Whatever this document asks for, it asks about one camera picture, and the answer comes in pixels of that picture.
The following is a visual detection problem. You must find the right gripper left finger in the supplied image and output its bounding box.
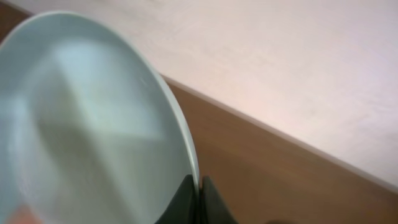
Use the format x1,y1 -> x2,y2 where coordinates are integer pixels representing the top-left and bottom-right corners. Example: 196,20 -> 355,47
155,175 -> 197,224

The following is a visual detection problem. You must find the light blue plate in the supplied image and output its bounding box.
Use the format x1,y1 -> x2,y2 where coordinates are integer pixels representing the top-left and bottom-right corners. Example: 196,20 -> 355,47
1,11 -> 198,223

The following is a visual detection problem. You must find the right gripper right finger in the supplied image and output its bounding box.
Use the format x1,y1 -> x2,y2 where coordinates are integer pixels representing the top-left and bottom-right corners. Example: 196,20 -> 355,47
200,176 -> 238,224

